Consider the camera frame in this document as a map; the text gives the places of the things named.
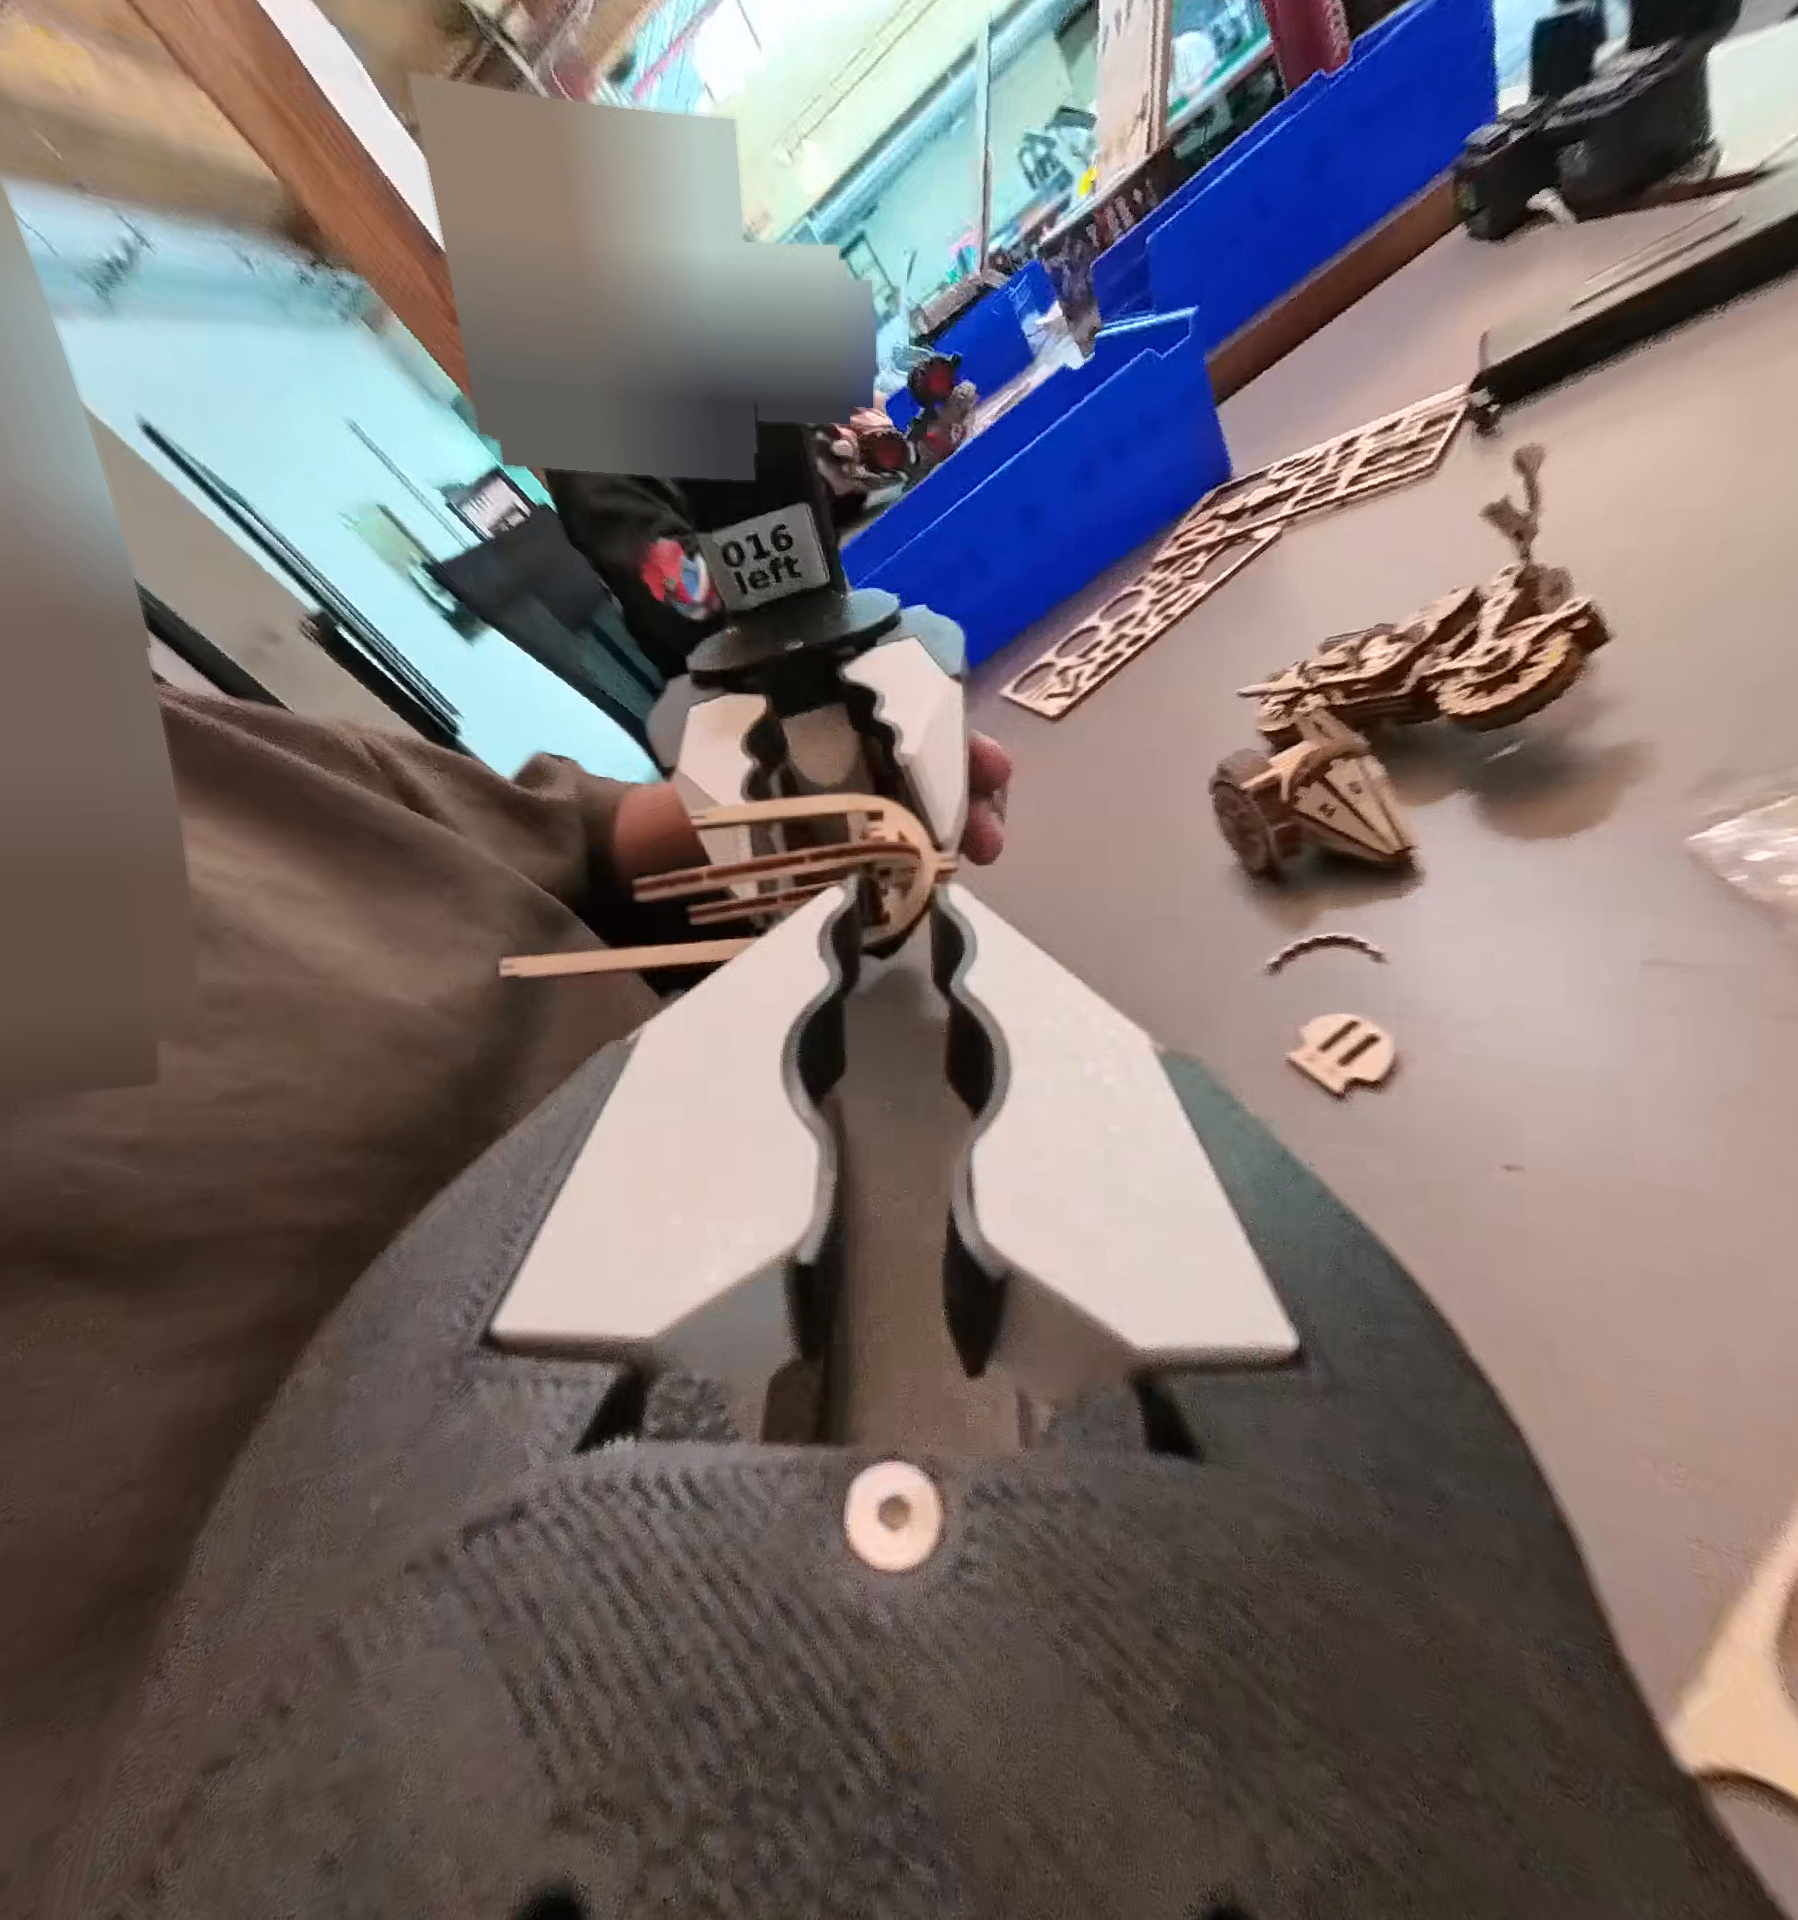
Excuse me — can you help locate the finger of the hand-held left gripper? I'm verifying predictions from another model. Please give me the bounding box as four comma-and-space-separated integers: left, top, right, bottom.
848, 638, 976, 873
682, 694, 788, 845

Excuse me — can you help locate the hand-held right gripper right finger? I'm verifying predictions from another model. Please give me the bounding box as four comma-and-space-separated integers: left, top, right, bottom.
925, 886, 1302, 1394

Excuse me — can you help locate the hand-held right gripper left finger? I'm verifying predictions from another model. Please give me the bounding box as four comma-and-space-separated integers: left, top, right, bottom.
486, 881, 863, 1374

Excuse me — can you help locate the wooden arched rib piece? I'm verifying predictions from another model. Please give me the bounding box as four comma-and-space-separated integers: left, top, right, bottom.
500, 785, 967, 992

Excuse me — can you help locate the wooden barrel cone assembly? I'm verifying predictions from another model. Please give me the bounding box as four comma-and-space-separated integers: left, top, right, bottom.
1214, 705, 1417, 881

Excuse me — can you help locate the person's left hand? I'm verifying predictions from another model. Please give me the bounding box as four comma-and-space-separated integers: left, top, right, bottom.
610, 732, 1020, 908

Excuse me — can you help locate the large wooden puzzle sheet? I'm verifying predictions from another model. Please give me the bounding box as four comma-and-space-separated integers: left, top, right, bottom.
1000, 382, 1476, 720

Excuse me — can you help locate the small slotted wooden disc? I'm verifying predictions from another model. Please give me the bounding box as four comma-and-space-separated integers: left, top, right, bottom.
1288, 1010, 1402, 1103

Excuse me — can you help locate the blue plastic bin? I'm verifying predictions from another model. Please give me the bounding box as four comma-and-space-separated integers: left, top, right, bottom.
835, 308, 1232, 666
1141, 0, 1501, 358
896, 271, 1104, 429

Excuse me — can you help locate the red and black gadget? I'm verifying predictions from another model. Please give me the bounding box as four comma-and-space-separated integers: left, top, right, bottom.
817, 351, 982, 485

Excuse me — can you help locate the wooden motorcycle model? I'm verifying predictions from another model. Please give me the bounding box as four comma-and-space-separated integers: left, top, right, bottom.
1236, 447, 1615, 736

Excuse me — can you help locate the clear plastic bag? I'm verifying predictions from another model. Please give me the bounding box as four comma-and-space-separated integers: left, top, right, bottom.
1686, 749, 1798, 945

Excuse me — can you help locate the black charger device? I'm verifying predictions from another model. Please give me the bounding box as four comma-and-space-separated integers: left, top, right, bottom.
1529, 28, 1724, 216
1456, 117, 1571, 242

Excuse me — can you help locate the wooden puzzle sheet with gear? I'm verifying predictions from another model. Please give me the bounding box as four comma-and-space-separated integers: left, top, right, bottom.
1663, 1434, 1798, 1808

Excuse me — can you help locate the black flat box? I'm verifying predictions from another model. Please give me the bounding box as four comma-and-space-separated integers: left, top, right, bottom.
1472, 152, 1798, 412

